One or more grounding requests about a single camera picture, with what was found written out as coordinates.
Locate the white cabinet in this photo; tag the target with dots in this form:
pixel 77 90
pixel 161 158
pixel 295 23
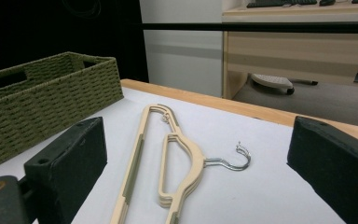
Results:
pixel 183 62

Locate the beige clothes hanger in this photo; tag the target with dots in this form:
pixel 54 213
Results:
pixel 165 205
pixel 164 200
pixel 196 155

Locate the office chair base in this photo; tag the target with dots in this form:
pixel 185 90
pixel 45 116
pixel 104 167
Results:
pixel 272 81

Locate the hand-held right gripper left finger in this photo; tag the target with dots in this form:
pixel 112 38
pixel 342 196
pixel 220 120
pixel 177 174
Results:
pixel 71 161

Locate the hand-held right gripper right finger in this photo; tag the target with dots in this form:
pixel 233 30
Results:
pixel 335 168

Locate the black computer mouse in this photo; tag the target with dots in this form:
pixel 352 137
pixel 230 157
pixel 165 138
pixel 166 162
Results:
pixel 327 2

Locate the green woven basket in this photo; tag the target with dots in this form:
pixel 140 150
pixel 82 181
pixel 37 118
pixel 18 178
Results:
pixel 52 99

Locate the light wooden desk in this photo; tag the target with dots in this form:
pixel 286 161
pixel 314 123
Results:
pixel 298 53

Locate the white table mat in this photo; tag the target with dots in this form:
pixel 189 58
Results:
pixel 254 193

